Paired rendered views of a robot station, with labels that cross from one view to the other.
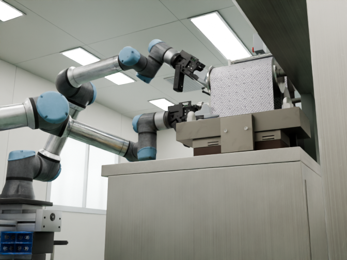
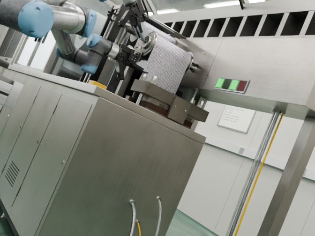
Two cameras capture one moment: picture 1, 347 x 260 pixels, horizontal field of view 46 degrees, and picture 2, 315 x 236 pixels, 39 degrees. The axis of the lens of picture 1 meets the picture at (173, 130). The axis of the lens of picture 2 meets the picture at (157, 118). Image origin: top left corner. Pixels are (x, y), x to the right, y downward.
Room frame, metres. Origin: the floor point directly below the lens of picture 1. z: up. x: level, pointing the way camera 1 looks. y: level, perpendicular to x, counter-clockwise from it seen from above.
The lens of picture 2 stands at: (0.07, 1.72, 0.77)
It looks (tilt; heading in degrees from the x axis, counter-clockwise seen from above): 3 degrees up; 303
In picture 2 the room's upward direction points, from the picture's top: 23 degrees clockwise
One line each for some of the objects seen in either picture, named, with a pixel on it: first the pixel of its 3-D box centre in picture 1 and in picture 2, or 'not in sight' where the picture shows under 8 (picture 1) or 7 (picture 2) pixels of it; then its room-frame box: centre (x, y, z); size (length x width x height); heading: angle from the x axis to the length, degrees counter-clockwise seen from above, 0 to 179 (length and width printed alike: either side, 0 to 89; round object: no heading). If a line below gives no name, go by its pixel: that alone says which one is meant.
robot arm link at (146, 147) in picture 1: (145, 147); (88, 61); (1.61, 0.11, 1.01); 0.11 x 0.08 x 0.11; 25
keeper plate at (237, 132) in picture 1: (237, 134); (178, 110); (1.20, -0.19, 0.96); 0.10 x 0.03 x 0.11; 62
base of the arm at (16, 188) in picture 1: (18, 189); not in sight; (1.85, 0.70, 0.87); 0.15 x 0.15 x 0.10
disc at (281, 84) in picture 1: (279, 72); (184, 63); (1.40, -0.39, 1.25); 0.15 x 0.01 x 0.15; 152
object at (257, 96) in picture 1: (241, 108); (162, 76); (1.41, -0.24, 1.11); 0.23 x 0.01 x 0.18; 62
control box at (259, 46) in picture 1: (258, 44); not in sight; (1.99, -0.45, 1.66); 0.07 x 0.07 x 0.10; 61
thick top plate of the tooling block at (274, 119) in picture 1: (241, 130); (170, 100); (1.29, -0.22, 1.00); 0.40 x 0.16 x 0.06; 62
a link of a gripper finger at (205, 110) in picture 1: (205, 111); (144, 66); (1.46, -0.12, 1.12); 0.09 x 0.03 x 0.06; 61
